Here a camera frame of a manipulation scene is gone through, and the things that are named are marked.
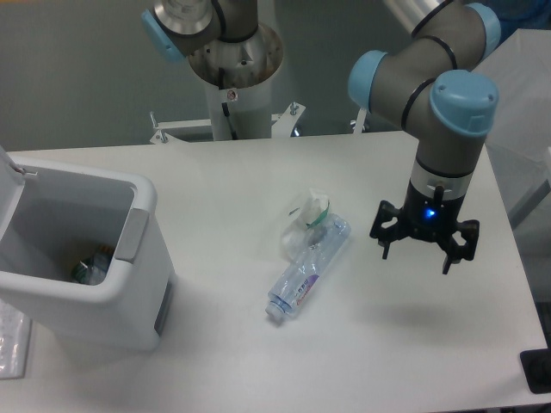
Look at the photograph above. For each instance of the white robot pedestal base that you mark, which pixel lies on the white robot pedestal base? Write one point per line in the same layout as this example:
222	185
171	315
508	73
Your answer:
238	81

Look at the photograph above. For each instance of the black device at edge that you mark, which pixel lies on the black device at edge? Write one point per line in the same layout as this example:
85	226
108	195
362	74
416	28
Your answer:
536	367

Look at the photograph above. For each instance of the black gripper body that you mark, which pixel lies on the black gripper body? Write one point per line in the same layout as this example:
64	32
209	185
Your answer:
429	220

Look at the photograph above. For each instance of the crumpled clear plastic wrapper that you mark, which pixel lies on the crumpled clear plastic wrapper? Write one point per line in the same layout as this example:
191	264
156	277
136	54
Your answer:
305	211

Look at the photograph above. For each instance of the trash inside the can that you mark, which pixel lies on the trash inside the can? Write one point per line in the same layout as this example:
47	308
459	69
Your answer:
92	271

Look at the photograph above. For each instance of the clear plastic water bottle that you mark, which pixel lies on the clear plastic water bottle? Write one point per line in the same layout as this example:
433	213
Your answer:
321	245

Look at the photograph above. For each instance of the blue object in background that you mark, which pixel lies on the blue object in background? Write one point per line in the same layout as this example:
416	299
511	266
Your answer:
517	14

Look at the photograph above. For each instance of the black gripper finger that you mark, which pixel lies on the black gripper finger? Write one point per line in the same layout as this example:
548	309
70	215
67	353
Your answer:
388	226
459	242

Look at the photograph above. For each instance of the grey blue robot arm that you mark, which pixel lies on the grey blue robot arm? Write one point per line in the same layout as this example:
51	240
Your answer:
429	90

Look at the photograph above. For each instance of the white push-lid trash can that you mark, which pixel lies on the white push-lid trash can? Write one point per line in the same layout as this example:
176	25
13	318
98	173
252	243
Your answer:
82	252

